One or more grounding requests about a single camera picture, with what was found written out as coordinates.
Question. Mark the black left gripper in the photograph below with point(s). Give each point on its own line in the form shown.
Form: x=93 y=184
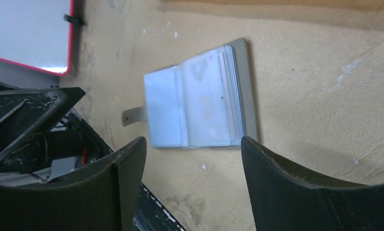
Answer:
x=31 y=112

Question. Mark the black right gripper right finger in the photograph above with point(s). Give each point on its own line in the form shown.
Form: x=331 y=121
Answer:
x=286 y=196

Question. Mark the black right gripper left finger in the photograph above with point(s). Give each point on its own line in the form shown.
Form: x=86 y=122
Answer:
x=101 y=196

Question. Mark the grey leather card holder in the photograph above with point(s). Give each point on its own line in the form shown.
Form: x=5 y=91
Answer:
x=205 y=101

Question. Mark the pink framed whiteboard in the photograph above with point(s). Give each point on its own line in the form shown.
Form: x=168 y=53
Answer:
x=35 y=34

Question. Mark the black whiteboard clip upper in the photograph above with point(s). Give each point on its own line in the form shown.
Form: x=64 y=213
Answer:
x=73 y=20

